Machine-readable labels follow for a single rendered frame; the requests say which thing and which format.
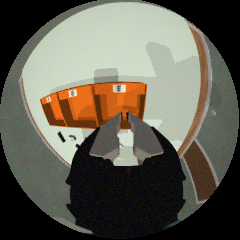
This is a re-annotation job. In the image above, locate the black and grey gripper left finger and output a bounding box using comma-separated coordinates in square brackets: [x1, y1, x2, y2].
[65, 112, 123, 186]

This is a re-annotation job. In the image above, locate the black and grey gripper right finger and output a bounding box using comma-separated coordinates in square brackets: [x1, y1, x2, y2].
[126, 112, 186, 181]

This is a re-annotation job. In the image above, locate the orange rack of bins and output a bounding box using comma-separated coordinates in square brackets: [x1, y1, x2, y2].
[40, 82, 147, 129]

